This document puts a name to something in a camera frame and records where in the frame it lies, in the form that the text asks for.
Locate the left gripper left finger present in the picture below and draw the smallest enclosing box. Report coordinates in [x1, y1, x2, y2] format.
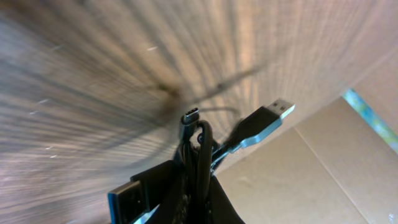
[108, 160, 187, 224]

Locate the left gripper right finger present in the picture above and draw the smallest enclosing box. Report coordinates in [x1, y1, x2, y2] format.
[208, 175, 245, 224]

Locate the black USB-A cable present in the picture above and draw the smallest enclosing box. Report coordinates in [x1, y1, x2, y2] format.
[192, 98, 295, 224]

